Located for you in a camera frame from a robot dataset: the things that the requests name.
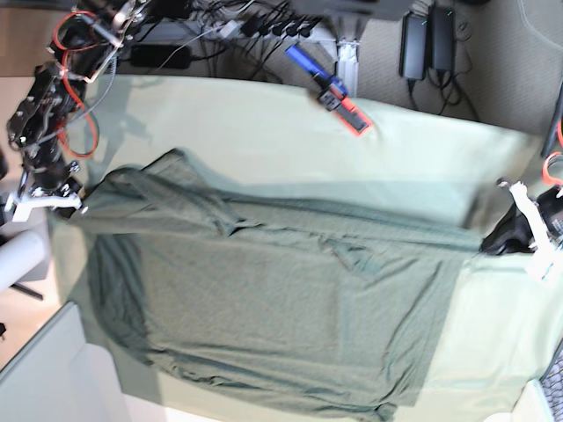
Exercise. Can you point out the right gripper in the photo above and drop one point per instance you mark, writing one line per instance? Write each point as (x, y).
(73, 196)

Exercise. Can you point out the black power adapter left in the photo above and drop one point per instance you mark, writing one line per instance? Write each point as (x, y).
(412, 60)

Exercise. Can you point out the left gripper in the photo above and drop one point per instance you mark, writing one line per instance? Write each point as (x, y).
(511, 235)

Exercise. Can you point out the black power adapter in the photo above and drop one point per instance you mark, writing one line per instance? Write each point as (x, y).
(441, 21)
(412, 60)

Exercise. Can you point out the green T-shirt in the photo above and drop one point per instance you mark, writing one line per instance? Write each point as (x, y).
(309, 306)

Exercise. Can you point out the black power brick under table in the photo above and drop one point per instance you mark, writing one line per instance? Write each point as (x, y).
(158, 56)

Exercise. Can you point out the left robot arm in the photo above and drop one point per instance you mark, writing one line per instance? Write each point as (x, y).
(550, 202)

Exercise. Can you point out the black power adapter right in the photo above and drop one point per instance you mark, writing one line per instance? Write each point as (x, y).
(441, 21)

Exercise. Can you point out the white cylinder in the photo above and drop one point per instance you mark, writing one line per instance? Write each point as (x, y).
(19, 256)

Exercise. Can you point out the aluminium table frame leg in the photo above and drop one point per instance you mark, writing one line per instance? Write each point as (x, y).
(347, 31)

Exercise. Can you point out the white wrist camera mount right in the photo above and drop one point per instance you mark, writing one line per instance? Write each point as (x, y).
(20, 207)

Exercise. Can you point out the white power strip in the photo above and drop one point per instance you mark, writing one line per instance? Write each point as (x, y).
(169, 31)

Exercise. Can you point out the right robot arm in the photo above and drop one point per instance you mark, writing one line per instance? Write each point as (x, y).
(54, 128)

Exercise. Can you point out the light green table cloth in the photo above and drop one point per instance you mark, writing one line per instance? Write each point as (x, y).
(272, 140)

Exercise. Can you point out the red and blue clamp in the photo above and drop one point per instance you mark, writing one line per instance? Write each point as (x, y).
(333, 95)

